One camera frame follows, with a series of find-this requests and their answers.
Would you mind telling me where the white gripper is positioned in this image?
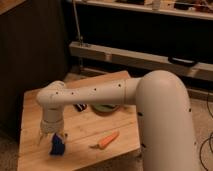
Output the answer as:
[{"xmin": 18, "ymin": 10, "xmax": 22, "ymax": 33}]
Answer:
[{"xmin": 40, "ymin": 120, "xmax": 64, "ymax": 134}]

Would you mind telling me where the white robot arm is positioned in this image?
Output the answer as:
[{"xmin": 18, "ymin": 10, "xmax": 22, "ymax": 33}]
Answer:
[{"xmin": 36, "ymin": 70, "xmax": 200, "ymax": 171}]

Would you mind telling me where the black striped block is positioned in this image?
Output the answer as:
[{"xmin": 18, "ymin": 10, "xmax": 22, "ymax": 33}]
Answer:
[{"xmin": 74, "ymin": 104, "xmax": 87, "ymax": 112}]

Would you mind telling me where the orange toy carrot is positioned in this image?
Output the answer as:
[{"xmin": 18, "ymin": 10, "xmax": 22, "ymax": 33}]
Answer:
[{"xmin": 90, "ymin": 131, "xmax": 119, "ymax": 150}]

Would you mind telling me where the metal pole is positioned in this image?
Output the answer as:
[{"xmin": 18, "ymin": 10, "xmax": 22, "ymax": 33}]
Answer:
[{"xmin": 72, "ymin": 0, "xmax": 83, "ymax": 46}]

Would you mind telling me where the long white case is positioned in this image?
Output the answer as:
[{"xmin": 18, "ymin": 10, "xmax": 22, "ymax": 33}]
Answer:
[{"xmin": 69, "ymin": 41, "xmax": 213, "ymax": 81}]

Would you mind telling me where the wooden shelf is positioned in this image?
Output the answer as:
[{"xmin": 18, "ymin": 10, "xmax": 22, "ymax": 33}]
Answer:
[{"xmin": 65, "ymin": 0, "xmax": 213, "ymax": 22}]

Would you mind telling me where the black case handle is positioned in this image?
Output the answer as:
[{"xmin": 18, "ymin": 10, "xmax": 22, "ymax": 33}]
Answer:
[{"xmin": 168, "ymin": 57, "xmax": 198, "ymax": 67}]

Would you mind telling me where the black floor cable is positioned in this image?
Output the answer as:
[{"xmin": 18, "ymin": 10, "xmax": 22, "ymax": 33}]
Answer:
[{"xmin": 199, "ymin": 91, "xmax": 213, "ymax": 166}]

